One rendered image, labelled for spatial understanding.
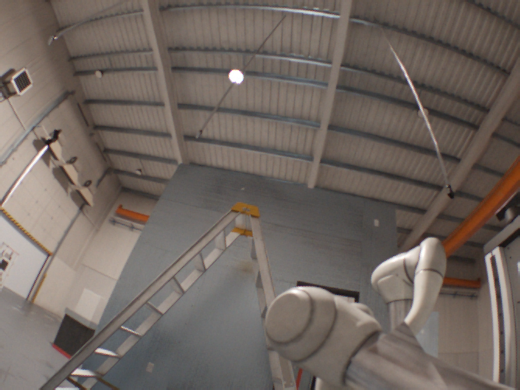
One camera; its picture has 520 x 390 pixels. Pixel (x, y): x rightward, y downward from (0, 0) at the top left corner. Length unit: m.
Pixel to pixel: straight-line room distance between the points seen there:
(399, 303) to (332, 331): 0.61
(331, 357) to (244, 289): 1.95
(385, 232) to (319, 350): 2.51
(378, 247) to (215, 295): 1.62
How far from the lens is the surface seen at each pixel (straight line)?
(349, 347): 0.40
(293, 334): 0.40
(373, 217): 2.90
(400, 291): 0.99
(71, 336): 6.11
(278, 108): 8.36
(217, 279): 2.37
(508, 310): 0.99
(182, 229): 2.66
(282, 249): 2.47
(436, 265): 0.91
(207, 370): 2.24
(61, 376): 1.81
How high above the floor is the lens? 1.29
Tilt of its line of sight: 37 degrees up
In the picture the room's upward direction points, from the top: 18 degrees clockwise
